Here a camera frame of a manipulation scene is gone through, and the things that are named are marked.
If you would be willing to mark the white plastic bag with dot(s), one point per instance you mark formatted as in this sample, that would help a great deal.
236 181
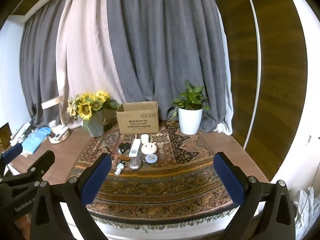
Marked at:
303 210

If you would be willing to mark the white remote control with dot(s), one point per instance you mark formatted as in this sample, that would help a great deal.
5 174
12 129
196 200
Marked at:
135 148

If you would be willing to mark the white paper towel roll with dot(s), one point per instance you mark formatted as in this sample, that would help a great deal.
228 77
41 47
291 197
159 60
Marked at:
190 121

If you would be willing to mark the black key fob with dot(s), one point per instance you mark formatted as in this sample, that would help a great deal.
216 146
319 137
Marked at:
124 147

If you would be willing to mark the wide grey curtain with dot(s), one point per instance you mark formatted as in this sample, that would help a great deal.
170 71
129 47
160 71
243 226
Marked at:
160 42

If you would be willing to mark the patterned rug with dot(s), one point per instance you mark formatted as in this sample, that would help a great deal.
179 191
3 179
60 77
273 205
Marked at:
175 180

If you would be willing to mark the white round appliance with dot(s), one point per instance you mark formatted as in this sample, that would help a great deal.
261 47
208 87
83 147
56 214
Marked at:
59 135

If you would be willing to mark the small white cylinder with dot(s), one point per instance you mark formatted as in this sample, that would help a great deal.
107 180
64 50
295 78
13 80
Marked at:
145 139

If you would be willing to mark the white curtain tieback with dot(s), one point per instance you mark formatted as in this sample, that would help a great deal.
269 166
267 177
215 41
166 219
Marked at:
51 102

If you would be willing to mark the narrow grey curtain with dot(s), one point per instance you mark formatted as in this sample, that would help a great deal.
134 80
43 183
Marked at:
42 67

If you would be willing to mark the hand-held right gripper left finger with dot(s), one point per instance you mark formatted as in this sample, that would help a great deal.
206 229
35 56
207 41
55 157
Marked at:
96 180

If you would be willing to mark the cardboard box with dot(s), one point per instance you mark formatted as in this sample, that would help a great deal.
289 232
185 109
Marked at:
138 120

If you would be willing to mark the round blue tin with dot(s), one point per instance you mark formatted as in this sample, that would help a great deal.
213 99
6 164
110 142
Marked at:
151 159

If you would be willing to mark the brown woven bag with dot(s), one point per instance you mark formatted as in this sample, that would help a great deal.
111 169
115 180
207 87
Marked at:
110 117

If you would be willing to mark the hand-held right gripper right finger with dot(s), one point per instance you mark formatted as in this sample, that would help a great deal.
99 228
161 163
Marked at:
228 180

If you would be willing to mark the pale pink curtain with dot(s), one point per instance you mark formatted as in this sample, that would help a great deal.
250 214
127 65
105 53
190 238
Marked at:
87 55

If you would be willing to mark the sunflower bouquet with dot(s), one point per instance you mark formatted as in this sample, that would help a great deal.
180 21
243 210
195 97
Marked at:
85 108

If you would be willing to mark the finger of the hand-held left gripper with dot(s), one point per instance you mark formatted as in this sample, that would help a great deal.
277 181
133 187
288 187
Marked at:
40 162
12 153

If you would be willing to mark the white sheer curtain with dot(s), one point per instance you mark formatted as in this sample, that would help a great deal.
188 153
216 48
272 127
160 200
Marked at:
226 80

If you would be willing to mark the blue cloth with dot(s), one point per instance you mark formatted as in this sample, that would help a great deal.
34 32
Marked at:
36 138

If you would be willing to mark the green potted plant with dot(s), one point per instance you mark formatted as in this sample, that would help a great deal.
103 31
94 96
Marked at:
191 97

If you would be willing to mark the white round device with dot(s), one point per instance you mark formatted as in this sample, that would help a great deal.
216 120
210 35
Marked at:
149 148

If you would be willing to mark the grey ribbed vase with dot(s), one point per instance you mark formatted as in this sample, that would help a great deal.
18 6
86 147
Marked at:
96 127

